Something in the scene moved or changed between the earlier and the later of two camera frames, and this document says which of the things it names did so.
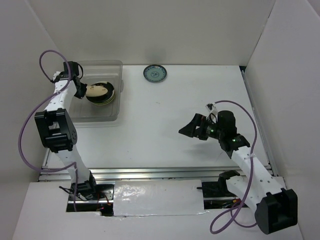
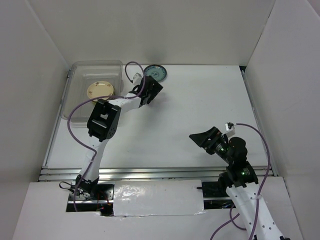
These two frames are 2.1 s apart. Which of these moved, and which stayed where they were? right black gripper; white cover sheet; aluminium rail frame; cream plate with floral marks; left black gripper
Moved: cream plate with floral marks; left black gripper; right black gripper
Stayed: white cover sheet; aluminium rail frame
